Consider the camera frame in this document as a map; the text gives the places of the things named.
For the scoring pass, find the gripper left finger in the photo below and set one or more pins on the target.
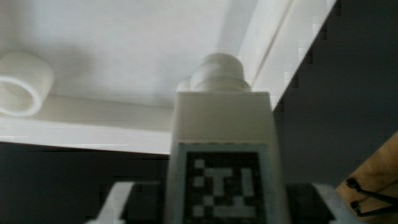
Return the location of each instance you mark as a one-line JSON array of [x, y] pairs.
[[110, 212]]

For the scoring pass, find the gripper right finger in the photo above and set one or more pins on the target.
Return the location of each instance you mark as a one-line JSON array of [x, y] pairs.
[[343, 216]]

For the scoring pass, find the white table leg with tag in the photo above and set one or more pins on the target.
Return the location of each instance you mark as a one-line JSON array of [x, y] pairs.
[[224, 177]]

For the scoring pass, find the white square tabletop part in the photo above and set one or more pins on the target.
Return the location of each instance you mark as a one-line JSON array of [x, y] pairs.
[[123, 46]]

